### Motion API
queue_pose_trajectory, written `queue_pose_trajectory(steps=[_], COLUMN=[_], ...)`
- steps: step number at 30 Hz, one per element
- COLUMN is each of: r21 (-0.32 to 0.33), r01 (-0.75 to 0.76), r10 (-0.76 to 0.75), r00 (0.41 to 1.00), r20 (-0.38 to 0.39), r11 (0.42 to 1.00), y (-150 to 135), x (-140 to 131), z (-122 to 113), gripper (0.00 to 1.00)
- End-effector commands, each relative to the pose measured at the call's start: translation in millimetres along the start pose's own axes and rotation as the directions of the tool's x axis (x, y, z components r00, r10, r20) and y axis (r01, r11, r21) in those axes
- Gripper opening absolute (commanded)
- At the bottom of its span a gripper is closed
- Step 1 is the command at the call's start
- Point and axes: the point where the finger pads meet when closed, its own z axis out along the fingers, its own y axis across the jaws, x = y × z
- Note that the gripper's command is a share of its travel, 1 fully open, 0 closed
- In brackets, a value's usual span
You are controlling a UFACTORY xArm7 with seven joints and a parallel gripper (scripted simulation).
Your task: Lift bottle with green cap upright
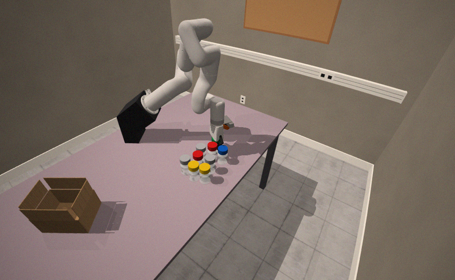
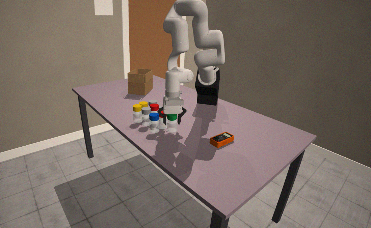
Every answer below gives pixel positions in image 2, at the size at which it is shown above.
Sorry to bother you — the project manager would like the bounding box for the bottle with green cap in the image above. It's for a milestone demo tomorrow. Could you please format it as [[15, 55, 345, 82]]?
[[167, 114, 177, 133]]

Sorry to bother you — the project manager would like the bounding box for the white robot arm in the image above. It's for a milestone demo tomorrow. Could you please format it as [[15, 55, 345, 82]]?
[[163, 0, 225, 106]]

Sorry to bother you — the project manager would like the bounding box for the open brown cardboard box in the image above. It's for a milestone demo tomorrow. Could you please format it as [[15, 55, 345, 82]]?
[[128, 68, 153, 95]]

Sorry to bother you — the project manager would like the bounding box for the orange digital multimeter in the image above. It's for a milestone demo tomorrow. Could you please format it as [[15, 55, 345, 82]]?
[[210, 132, 234, 148]]

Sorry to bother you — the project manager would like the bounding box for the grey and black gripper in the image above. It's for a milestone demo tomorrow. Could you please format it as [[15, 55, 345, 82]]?
[[157, 95, 187, 125]]

